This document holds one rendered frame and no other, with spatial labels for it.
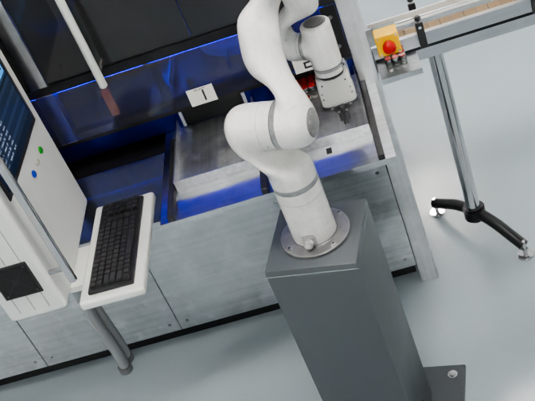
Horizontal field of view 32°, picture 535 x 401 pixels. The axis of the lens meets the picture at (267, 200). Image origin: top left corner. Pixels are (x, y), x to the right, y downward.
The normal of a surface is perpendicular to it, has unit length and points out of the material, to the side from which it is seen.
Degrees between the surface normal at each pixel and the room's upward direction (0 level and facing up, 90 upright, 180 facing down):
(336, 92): 92
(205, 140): 0
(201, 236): 90
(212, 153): 0
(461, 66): 0
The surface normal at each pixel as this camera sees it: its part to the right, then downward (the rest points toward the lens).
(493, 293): -0.31, -0.74
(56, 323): 0.05, 0.61
